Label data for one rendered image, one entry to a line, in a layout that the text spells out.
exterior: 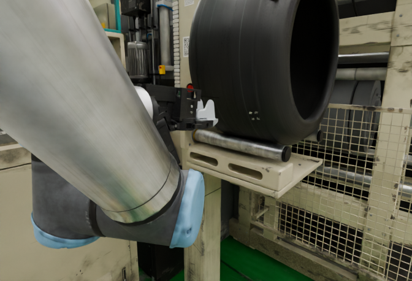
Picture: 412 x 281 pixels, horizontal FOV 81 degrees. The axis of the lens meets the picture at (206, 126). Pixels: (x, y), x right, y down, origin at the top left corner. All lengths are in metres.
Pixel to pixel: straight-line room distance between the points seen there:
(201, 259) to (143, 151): 1.04
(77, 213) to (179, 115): 0.23
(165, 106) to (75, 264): 0.82
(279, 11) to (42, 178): 0.53
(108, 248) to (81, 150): 1.02
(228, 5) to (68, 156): 0.54
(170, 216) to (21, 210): 0.75
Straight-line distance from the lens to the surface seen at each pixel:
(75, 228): 0.36
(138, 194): 0.22
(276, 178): 0.68
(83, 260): 1.15
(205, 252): 1.20
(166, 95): 0.45
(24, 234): 1.01
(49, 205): 0.37
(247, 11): 0.60
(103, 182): 0.20
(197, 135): 0.85
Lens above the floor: 1.11
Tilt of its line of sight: 11 degrees down
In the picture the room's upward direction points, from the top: straight up
